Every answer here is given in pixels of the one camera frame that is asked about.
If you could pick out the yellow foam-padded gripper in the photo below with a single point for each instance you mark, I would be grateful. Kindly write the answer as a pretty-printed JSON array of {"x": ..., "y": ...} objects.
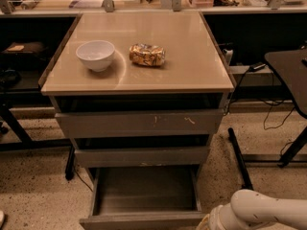
[{"x": 215, "y": 218}]

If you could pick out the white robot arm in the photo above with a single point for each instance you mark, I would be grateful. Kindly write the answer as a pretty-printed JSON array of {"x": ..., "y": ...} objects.
[{"x": 250, "y": 210}]

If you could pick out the grey middle drawer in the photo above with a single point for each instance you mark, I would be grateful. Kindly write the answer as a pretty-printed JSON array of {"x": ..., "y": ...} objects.
[{"x": 97, "y": 158}]

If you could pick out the grey drawer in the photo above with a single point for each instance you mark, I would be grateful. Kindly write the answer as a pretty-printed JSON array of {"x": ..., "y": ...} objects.
[
  {"x": 139, "y": 123},
  {"x": 97, "y": 158}
]

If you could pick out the grey top drawer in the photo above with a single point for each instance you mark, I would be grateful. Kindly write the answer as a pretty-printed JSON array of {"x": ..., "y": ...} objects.
[{"x": 139, "y": 123}]

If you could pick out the grey drawer cabinet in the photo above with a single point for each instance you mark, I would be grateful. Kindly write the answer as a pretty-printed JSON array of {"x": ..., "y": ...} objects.
[{"x": 139, "y": 89}]

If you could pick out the black bar on floor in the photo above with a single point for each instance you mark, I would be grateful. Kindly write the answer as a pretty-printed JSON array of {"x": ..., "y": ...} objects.
[{"x": 240, "y": 160}]

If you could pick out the black power adapter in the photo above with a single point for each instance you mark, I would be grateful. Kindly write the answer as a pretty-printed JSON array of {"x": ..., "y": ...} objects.
[{"x": 256, "y": 67}]

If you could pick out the crushed golden snack bag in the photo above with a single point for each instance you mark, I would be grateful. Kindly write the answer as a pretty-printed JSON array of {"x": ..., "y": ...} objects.
[{"x": 147, "y": 55}]

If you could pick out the black table leg left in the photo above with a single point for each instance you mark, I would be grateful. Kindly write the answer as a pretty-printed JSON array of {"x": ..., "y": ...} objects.
[{"x": 25, "y": 141}]

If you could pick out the white bowl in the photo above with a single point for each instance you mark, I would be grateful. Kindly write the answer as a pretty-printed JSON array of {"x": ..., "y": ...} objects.
[{"x": 96, "y": 55}]

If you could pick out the white shoe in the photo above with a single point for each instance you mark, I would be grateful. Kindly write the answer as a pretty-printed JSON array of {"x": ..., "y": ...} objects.
[{"x": 2, "y": 217}]

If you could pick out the dark box on shelf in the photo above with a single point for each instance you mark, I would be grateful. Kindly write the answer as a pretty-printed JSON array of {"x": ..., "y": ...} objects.
[{"x": 25, "y": 49}]

